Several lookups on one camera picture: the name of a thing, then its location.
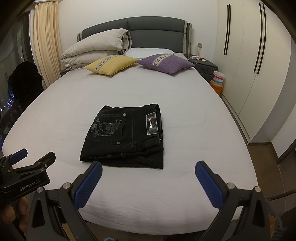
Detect black denim pants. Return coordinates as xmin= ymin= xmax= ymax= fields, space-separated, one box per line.
xmin=80 ymin=103 xmax=164 ymax=169

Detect left hand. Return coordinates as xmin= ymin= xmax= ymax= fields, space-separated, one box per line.
xmin=1 ymin=197 xmax=29 ymax=230

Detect black chair silhouette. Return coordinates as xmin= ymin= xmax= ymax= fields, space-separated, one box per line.
xmin=8 ymin=61 xmax=44 ymax=111

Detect dark glass window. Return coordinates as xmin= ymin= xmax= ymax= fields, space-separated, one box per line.
xmin=1 ymin=11 xmax=34 ymax=141

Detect yellow cushion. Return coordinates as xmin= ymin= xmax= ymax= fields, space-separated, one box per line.
xmin=84 ymin=55 xmax=138 ymax=76

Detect beige curtain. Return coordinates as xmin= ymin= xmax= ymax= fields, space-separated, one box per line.
xmin=33 ymin=1 xmax=63 ymax=87

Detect orange container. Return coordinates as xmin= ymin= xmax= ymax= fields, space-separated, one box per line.
xmin=210 ymin=80 xmax=223 ymax=95

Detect folded beige duvet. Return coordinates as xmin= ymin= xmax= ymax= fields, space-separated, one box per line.
xmin=60 ymin=28 xmax=132 ymax=69

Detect white pillow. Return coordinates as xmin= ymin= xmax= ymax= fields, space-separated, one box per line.
xmin=125 ymin=48 xmax=174 ymax=59

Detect white striped bucket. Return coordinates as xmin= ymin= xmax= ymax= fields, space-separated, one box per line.
xmin=213 ymin=71 xmax=225 ymax=86

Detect dark bedside table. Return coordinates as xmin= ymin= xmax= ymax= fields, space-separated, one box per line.
xmin=189 ymin=58 xmax=218 ymax=82

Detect purple cushion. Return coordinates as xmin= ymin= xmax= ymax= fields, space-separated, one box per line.
xmin=137 ymin=54 xmax=195 ymax=75

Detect white wardrobe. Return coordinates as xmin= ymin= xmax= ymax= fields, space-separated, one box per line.
xmin=214 ymin=1 xmax=295 ymax=157

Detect dark grey headboard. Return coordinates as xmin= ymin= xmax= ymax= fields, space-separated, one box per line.
xmin=77 ymin=16 xmax=192 ymax=57

